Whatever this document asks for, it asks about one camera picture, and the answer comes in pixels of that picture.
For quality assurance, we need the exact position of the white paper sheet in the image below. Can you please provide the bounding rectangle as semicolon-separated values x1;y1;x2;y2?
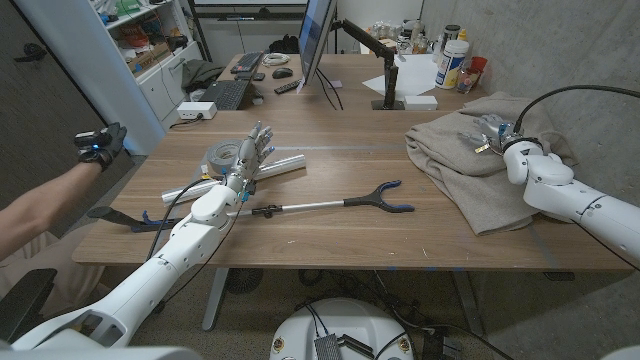
361;53;441;98

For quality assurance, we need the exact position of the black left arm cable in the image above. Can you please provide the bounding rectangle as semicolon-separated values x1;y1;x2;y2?
145;177;221;261

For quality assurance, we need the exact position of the white shelf cabinet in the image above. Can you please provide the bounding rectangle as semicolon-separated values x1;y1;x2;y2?
14;0;204;156

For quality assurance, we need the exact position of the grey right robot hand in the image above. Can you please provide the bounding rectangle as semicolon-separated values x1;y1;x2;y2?
457;113;524;156

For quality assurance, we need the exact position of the clear drinking glass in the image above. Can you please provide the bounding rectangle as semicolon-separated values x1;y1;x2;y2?
455;67;480;95

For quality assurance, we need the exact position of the grey duct tape roll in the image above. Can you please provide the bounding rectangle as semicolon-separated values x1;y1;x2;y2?
206;139;246;177

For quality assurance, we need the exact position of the white power box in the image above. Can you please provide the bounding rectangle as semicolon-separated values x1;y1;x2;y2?
176;101;219;121

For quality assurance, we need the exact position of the large black keyboard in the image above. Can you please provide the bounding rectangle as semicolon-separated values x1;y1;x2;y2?
198;78;256;111

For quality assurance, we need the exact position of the beige coat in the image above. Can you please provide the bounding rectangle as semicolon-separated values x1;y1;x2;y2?
404;91;601;236

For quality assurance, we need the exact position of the small black keyboard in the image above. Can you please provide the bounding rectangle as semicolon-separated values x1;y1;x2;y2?
229;50;265;75

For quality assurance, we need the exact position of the grey table leg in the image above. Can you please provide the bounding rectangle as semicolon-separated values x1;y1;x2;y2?
449;269;484;339
201;267;230;332

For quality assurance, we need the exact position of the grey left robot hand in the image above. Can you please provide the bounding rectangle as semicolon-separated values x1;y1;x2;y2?
222;121;276;194

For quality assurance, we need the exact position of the black monitor cable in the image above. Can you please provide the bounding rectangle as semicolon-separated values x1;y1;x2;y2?
313;68;339;112
317;68;345;111

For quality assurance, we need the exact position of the black and blue reacher stick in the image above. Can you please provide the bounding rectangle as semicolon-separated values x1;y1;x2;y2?
87;179;416;234

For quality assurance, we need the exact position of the olive green jacket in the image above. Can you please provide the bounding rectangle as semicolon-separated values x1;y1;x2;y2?
180;58;225;94

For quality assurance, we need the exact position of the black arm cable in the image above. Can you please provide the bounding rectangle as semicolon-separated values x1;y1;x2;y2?
145;177;221;261
513;84;640;134

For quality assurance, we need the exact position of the white wipes canister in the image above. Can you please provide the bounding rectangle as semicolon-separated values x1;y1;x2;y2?
434;39;470;90

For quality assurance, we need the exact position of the black bag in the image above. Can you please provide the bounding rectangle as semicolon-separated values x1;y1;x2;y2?
268;33;301;55

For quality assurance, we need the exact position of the black door handle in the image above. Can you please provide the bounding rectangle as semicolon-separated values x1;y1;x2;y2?
13;42;49;64

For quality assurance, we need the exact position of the cardboard box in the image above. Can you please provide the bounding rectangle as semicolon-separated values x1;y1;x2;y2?
125;42;172;76

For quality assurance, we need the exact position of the black round fan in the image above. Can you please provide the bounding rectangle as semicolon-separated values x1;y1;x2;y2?
225;268;265;295

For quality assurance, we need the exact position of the silver metal tube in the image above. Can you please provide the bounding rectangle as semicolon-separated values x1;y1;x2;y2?
160;153;307;206

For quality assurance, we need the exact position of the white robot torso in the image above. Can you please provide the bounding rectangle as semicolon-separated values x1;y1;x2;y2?
268;297;416;360

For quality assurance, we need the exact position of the person's bare forearm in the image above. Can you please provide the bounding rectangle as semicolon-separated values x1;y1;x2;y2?
0;162;104;261

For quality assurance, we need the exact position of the person's gloved hand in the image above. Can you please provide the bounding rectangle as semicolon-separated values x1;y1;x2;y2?
73;122;128;171

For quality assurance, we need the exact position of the black chair armrest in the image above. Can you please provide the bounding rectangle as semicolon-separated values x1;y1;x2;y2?
0;268;58;341

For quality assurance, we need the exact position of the black remote control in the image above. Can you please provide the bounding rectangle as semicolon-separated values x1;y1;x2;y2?
273;78;304;96

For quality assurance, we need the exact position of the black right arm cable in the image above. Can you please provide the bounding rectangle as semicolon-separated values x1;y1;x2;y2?
513;84;640;134

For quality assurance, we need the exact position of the flat white box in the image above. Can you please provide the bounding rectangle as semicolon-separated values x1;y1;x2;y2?
402;94;439;112

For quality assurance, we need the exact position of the person's beige trouser leg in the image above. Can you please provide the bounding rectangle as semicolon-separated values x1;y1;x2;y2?
0;223;106;321

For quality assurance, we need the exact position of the computer monitor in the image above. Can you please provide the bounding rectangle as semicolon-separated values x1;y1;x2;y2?
298;0;339;87

